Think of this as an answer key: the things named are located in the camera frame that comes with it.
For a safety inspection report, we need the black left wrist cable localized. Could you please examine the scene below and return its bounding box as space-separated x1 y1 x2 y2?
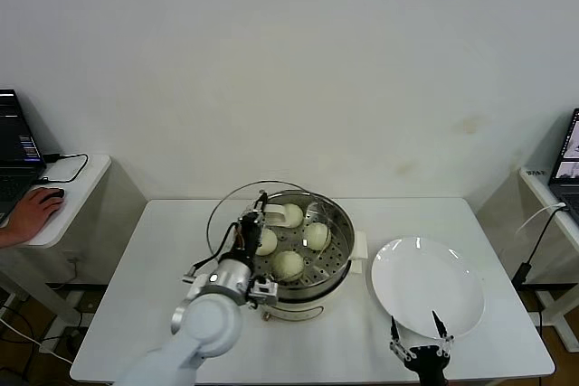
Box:
192 221 241 269

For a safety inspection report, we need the black laptop with dock icons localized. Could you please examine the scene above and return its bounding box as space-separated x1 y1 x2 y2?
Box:
0 89 49 224

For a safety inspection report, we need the white steamed baozi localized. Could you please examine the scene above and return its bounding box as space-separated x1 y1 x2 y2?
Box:
272 249 305 283
301 221 333 252
275 203 304 229
255 228 279 257

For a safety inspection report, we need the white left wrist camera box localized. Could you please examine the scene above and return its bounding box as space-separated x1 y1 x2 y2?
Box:
248 278 280 310

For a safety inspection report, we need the person's bare hand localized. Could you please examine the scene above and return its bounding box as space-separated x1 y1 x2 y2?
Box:
8 186 64 245

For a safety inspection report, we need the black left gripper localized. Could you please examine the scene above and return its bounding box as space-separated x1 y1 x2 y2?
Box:
233 191 270 265

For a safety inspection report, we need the black laptop charger cable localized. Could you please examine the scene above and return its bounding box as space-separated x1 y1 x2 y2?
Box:
34 153 90 186

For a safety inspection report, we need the white thin cable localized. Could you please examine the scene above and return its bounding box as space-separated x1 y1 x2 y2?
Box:
515 203 566 240

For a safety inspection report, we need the black cable with adapter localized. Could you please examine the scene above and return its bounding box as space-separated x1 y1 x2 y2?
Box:
513 209 566 286

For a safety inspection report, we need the white rounded side table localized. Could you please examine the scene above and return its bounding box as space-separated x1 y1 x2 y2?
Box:
0 154 113 328

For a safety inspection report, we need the glass lid with white handle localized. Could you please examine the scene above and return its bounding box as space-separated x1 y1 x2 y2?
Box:
206 181 336 265

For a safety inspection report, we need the steel perforated steamer basket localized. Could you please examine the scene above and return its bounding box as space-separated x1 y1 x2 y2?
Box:
234 190 357 290

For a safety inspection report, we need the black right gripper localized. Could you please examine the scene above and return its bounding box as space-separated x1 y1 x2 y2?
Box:
389 311 455 386

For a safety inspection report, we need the grey laptop showing camera windows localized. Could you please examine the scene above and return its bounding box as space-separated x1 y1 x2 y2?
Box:
548 108 579 224

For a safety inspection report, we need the black floor cable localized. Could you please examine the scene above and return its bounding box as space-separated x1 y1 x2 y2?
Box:
0 304 90 346

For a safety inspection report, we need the white round plate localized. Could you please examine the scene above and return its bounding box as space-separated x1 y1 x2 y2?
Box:
371 236 487 340

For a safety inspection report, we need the white floor power strip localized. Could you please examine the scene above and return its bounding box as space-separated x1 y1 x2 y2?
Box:
39 339 70 354

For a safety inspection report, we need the white side table with label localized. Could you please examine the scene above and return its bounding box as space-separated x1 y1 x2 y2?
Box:
519 167 579 353

